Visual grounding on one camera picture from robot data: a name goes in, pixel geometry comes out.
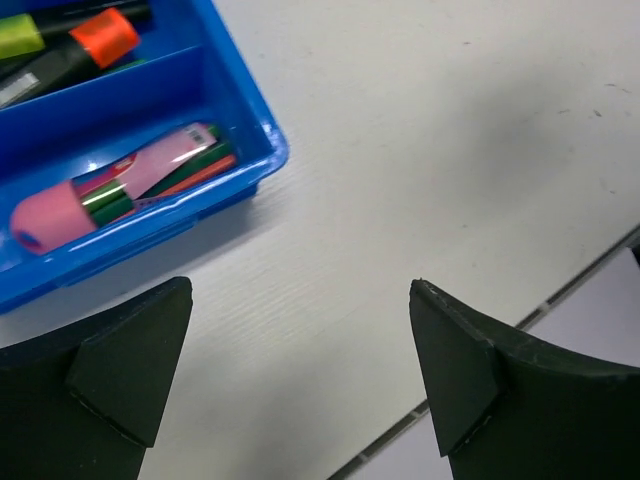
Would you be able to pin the orange cap black highlighter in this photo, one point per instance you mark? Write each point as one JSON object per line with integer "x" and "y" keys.
{"x": 81, "y": 55}

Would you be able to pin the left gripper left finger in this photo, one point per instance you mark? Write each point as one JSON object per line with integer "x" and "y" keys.
{"x": 86, "y": 401}

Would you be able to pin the yellow cap black highlighter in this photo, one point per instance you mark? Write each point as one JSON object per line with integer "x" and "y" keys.
{"x": 30, "y": 32}

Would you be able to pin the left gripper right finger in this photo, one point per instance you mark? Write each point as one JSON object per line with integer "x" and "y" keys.
{"x": 507, "y": 405}

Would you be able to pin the blue compartment tray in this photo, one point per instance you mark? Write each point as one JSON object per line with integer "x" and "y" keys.
{"x": 186, "y": 69}

